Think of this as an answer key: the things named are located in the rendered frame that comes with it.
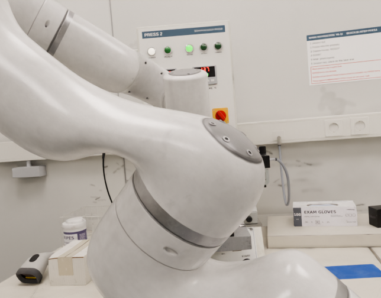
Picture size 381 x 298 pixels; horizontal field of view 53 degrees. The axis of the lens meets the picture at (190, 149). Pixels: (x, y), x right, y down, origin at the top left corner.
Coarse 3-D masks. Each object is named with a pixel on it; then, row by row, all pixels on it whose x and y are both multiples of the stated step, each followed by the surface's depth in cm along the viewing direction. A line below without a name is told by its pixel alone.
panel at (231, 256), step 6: (252, 228) 103; (252, 234) 102; (252, 240) 101; (252, 246) 101; (216, 252) 101; (222, 252) 101; (228, 252) 101; (234, 252) 100; (240, 252) 100; (246, 252) 100; (252, 252) 100; (216, 258) 100; (222, 258) 100; (228, 258) 100; (234, 258) 100; (240, 258) 100; (246, 258) 100; (252, 258) 100
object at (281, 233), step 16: (272, 224) 152; (288, 224) 150; (368, 224) 142; (272, 240) 137; (288, 240) 136; (304, 240) 134; (320, 240) 133; (336, 240) 132; (352, 240) 131; (368, 240) 130
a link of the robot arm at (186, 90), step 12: (168, 72) 72; (180, 72) 70; (192, 72) 69; (204, 72) 70; (168, 84) 68; (180, 84) 67; (192, 84) 67; (204, 84) 69; (168, 96) 70; (180, 96) 68; (192, 96) 68; (204, 96) 70; (168, 108) 71; (180, 108) 69; (192, 108) 69; (204, 108) 70
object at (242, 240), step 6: (240, 228) 85; (246, 228) 85; (234, 234) 81; (240, 234) 81; (246, 234) 80; (228, 240) 79; (234, 240) 79; (240, 240) 79; (246, 240) 79; (222, 246) 79; (228, 246) 79; (234, 246) 79; (240, 246) 79; (246, 246) 79
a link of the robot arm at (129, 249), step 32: (128, 192) 38; (128, 224) 36; (160, 224) 35; (96, 256) 39; (128, 256) 37; (160, 256) 36; (192, 256) 36; (288, 256) 37; (96, 288) 41; (128, 288) 37; (160, 288) 37; (192, 288) 38; (224, 288) 38; (256, 288) 36; (288, 288) 34; (320, 288) 35
